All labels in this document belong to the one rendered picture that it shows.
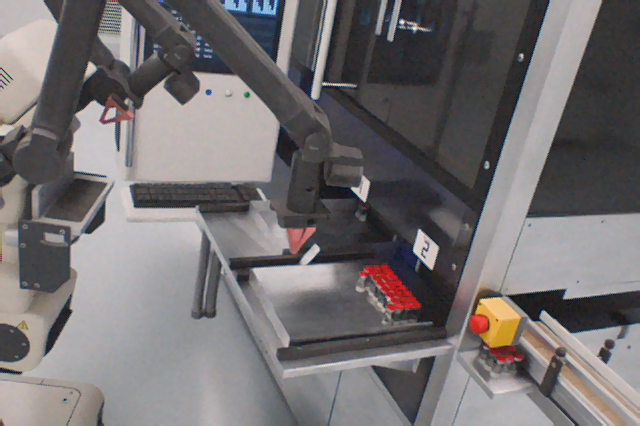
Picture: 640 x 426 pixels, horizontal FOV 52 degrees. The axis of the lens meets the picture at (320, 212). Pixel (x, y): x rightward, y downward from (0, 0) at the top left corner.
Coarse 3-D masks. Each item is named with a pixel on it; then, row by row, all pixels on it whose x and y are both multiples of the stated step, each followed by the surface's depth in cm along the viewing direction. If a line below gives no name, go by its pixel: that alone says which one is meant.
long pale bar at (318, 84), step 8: (328, 0) 176; (336, 0) 176; (328, 8) 176; (328, 16) 177; (328, 24) 178; (328, 32) 179; (328, 40) 180; (320, 48) 181; (320, 56) 182; (320, 64) 183; (320, 72) 184; (320, 80) 185; (312, 88) 187; (320, 88) 186; (336, 88) 189; (312, 96) 187
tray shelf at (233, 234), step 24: (216, 216) 177; (240, 216) 180; (216, 240) 166; (240, 240) 168; (264, 240) 170; (240, 288) 148; (408, 288) 162; (264, 312) 142; (432, 312) 154; (264, 336) 135; (288, 360) 129; (312, 360) 130; (336, 360) 132; (360, 360) 133; (384, 360) 136
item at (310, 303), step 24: (312, 264) 157; (336, 264) 159; (360, 264) 162; (264, 288) 150; (288, 288) 152; (312, 288) 153; (336, 288) 155; (288, 312) 143; (312, 312) 145; (336, 312) 146; (360, 312) 148; (288, 336) 130; (312, 336) 132; (336, 336) 134; (360, 336) 137
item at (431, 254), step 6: (420, 234) 153; (420, 240) 153; (426, 240) 150; (414, 246) 155; (420, 246) 153; (426, 246) 151; (432, 246) 148; (414, 252) 155; (420, 252) 153; (432, 252) 149; (420, 258) 153; (426, 258) 151; (432, 258) 149; (426, 264) 151; (432, 264) 149
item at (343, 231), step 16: (256, 208) 178; (336, 208) 195; (352, 208) 197; (256, 224) 178; (272, 224) 179; (320, 224) 184; (336, 224) 185; (352, 224) 187; (368, 224) 189; (272, 240) 167; (320, 240) 175; (336, 240) 177; (352, 240) 179; (368, 240) 180; (384, 240) 182
